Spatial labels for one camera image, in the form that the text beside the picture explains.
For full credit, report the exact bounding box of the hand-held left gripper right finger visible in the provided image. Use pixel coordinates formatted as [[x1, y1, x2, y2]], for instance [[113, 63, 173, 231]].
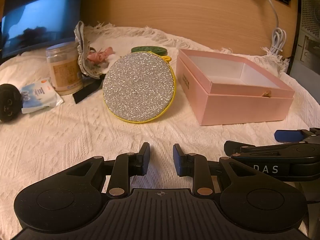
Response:
[[173, 144, 249, 197]]

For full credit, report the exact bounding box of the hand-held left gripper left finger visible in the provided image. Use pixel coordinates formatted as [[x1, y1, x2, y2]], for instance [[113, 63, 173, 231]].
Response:
[[65, 142, 151, 197]]

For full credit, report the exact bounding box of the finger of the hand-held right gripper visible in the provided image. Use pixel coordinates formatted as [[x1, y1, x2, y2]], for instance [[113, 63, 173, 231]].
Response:
[[274, 127, 320, 143], [224, 140, 300, 158]]

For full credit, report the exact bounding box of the pink cardboard box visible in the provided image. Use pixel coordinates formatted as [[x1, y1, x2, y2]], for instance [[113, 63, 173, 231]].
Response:
[[177, 49, 295, 126]]

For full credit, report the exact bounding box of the round glitter yellow sponge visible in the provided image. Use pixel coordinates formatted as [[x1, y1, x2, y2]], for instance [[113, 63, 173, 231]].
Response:
[[102, 52, 177, 123]]

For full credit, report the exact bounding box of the pink scrunchie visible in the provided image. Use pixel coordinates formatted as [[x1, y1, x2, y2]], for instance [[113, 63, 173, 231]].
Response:
[[87, 47, 114, 64]]

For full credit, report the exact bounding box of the black plush toy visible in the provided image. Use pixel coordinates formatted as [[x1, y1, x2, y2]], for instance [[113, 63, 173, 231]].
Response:
[[0, 84, 23, 123]]

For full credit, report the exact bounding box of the white knitted blanket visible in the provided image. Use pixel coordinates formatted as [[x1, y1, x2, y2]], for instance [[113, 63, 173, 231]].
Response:
[[0, 21, 320, 233]]

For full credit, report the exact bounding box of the grey computer tower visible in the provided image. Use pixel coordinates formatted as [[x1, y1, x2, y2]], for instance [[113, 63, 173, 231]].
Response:
[[289, 0, 320, 80]]

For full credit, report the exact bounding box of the green lidded jar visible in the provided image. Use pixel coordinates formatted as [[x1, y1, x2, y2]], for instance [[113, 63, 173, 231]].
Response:
[[131, 45, 167, 55]]

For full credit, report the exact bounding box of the clear jar of beige powder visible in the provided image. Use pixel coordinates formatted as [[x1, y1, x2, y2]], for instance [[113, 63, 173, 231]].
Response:
[[46, 42, 83, 95]]

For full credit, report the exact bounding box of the blue white wipes packet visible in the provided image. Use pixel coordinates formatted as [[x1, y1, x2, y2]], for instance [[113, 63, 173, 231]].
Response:
[[19, 77, 64, 114]]

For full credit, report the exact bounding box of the dark computer monitor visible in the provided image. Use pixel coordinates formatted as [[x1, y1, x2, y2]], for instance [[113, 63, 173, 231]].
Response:
[[0, 0, 84, 58]]

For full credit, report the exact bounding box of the black strap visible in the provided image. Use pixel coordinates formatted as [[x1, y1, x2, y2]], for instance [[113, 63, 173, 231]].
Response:
[[72, 75, 105, 104]]

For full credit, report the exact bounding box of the white cable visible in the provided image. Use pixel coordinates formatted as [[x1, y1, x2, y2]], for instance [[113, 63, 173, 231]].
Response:
[[255, 0, 287, 55]]

